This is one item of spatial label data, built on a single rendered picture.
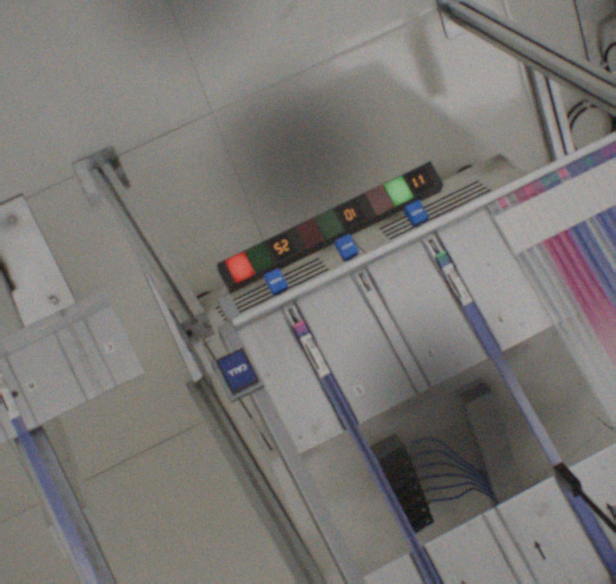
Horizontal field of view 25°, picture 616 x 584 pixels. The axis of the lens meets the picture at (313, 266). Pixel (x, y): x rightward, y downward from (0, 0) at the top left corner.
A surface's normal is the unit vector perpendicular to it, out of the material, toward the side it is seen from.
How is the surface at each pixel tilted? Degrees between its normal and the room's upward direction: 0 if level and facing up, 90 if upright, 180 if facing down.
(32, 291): 0
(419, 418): 0
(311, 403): 44
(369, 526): 0
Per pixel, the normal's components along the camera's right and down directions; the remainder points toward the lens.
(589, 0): 0.34, 0.40
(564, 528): 0.03, -0.28
